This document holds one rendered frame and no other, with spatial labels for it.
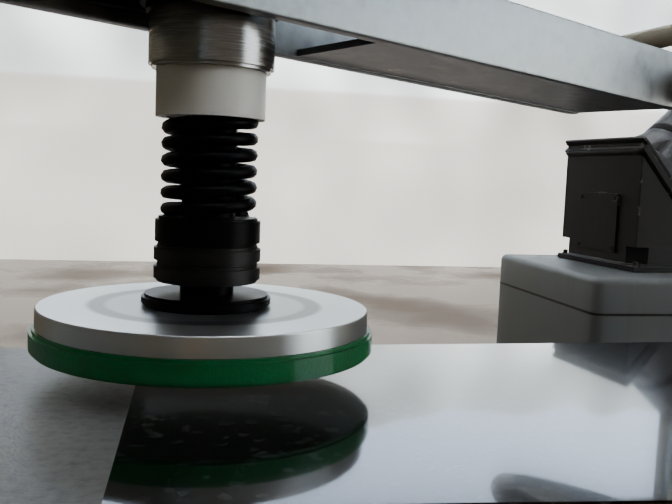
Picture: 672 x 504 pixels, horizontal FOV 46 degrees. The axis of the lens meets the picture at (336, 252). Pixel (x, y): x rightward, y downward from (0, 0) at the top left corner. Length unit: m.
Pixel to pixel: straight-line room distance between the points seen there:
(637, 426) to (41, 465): 0.32
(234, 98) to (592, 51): 0.33
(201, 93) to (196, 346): 0.16
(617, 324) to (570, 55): 0.79
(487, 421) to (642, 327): 0.97
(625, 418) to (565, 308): 0.96
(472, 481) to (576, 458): 0.07
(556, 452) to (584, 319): 0.98
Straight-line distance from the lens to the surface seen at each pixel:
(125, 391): 0.50
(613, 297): 1.39
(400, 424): 0.45
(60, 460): 0.40
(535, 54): 0.64
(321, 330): 0.46
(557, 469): 0.40
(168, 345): 0.43
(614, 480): 0.40
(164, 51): 0.50
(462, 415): 0.47
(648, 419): 0.51
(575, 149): 1.68
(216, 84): 0.49
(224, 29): 0.49
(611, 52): 0.72
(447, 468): 0.39
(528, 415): 0.49
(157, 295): 0.52
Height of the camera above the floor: 1.00
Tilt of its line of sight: 5 degrees down
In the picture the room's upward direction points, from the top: 2 degrees clockwise
